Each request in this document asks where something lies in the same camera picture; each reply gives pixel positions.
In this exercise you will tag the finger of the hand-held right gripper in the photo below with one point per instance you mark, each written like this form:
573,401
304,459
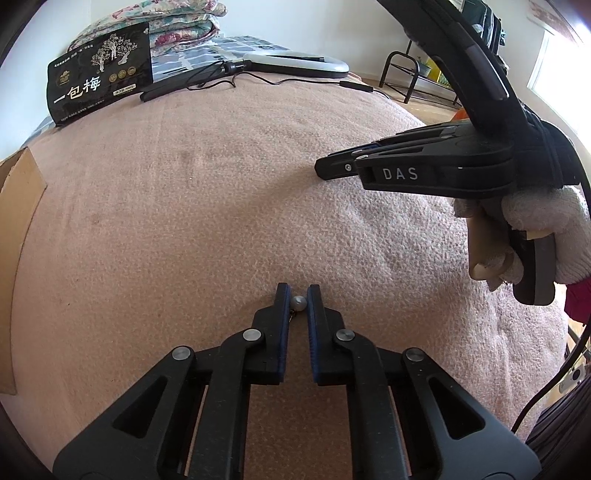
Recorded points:
415,138
337,168

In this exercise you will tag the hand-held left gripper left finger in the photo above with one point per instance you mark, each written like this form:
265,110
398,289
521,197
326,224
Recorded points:
285,323

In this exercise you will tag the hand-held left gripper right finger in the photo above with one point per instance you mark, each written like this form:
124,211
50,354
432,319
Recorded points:
313,332

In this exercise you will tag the grey pearl earring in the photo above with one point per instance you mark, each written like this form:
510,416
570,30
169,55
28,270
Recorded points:
298,303

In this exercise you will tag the brown cardboard box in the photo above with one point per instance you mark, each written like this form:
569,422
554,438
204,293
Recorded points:
18,230

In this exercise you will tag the person's right forearm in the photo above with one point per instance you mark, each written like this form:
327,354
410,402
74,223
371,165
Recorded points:
581,304

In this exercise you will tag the person's right hand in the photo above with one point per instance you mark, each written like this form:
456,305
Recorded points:
568,217

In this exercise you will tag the black metal clothes rack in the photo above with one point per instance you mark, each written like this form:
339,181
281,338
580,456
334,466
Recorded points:
397,69

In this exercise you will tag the dark hanging clothes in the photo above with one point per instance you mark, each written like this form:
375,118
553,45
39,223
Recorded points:
489,27

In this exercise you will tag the pink fleece blanket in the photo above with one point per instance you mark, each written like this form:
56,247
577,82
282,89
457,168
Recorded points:
184,230

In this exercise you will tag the window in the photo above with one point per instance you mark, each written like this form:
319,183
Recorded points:
558,41

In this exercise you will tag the black folded tripod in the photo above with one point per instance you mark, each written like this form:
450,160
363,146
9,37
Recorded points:
184,83

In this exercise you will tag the folded floral quilt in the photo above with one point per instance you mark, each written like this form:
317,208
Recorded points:
175,23

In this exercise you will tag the small white device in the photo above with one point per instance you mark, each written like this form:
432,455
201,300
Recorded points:
572,378

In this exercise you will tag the black snack bag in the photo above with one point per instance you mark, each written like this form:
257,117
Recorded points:
101,74

